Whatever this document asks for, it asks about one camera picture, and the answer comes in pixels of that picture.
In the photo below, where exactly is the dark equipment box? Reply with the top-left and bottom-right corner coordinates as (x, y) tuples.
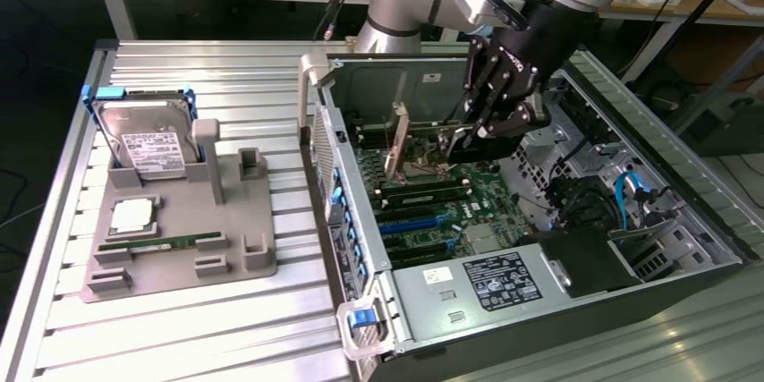
(682, 98), (764, 157)

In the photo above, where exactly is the silver CPU chip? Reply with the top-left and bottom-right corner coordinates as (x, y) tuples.
(108, 197), (161, 234)

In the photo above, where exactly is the black RAM stick with label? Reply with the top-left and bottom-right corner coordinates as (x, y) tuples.
(378, 183), (470, 212)

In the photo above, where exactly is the silver chipset heat sink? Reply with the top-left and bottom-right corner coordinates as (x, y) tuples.
(464, 225), (508, 253)

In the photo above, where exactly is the green graphics card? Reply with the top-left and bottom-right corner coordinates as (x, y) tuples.
(382, 99), (521, 187)

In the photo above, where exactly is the blue disk wire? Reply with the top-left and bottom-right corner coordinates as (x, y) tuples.
(612, 166), (650, 233)

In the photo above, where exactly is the silver hard disk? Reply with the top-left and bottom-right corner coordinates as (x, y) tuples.
(97, 99), (201, 174)

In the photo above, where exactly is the black open PC case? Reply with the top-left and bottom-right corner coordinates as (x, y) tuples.
(297, 51), (758, 382)

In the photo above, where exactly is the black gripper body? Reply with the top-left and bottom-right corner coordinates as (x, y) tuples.
(476, 0), (600, 106)

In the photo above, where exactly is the green RAM stick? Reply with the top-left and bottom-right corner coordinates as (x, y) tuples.
(97, 232), (225, 252)

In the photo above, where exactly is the metal drive cage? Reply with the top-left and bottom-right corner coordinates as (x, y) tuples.
(518, 81), (601, 207)

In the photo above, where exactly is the grey parts rack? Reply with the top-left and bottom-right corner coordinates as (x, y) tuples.
(80, 118), (280, 305)

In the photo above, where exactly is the blue disk carrier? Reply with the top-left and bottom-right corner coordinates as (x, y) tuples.
(78, 83), (201, 168)

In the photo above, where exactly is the metal disk bay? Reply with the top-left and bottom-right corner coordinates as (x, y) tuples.
(608, 216), (745, 284)

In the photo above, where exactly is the grey power supply unit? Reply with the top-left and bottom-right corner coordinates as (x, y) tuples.
(390, 245), (574, 343)

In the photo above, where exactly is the blue case latch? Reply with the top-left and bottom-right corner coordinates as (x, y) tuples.
(348, 308), (376, 330)

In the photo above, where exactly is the black expansion slot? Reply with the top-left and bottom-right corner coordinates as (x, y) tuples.
(380, 207), (446, 223)

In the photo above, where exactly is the CPU socket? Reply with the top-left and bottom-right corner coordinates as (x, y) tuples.
(386, 156), (454, 187)

